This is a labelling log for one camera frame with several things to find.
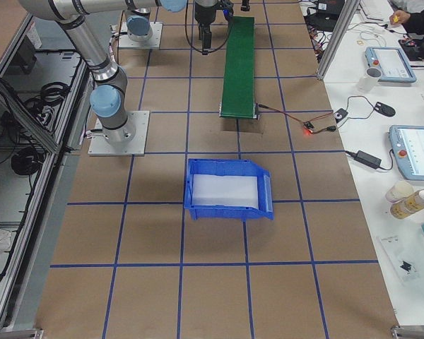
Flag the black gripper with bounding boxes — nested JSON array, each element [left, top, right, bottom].
[[194, 0, 218, 54], [241, 0, 250, 11]]

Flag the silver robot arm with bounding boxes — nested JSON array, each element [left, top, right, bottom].
[[126, 1, 234, 49], [20, 1, 188, 143]]

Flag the green conveyor belt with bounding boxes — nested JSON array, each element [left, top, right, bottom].
[[220, 16, 259, 119]]

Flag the red-lit sensor module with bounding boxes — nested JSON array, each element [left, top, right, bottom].
[[302, 121, 314, 135]]

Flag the white mug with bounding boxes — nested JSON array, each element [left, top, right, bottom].
[[357, 67, 382, 93]]

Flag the blue plastic bin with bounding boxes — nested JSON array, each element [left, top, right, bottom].
[[184, 159, 274, 221]]

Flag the blue teach pendant far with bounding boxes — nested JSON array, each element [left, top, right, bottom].
[[365, 47, 417, 83]]

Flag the blue teach pendant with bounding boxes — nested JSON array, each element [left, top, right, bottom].
[[389, 125, 424, 181], [365, 47, 417, 83]]

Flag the black mouse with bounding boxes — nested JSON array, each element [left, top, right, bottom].
[[374, 102, 396, 117]]

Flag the person at desk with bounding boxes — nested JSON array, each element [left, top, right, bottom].
[[389, 9, 424, 41]]

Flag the black power adapter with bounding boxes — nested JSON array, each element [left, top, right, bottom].
[[354, 150, 381, 170]]

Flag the blue teach pendant near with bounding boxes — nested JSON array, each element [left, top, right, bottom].
[[389, 125, 424, 181]]

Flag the yellow drink can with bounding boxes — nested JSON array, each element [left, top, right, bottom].
[[390, 189, 424, 220]]

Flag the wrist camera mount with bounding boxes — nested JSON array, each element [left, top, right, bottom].
[[218, 0, 234, 21]]

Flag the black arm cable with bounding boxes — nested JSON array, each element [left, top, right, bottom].
[[184, 0, 234, 54]]

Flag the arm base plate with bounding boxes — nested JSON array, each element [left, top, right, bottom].
[[118, 22, 163, 49], [88, 111, 150, 156]]

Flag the aluminium frame post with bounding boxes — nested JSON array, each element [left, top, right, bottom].
[[317, 0, 360, 80]]

